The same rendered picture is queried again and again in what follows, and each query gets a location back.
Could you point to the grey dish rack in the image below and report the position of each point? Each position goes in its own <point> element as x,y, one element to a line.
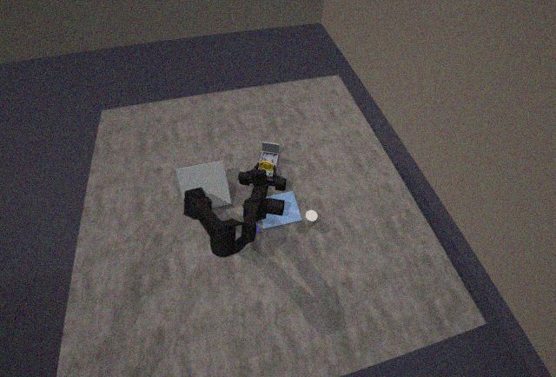
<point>270,153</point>

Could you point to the yellow plate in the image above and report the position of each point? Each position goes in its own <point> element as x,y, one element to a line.
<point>268,166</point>

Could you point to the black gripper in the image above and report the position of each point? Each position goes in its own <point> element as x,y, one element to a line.
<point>279,183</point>

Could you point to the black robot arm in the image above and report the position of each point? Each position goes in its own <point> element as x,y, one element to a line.
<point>222,234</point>

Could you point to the light blue flat mat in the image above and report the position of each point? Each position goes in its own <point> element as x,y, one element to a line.
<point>291,212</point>

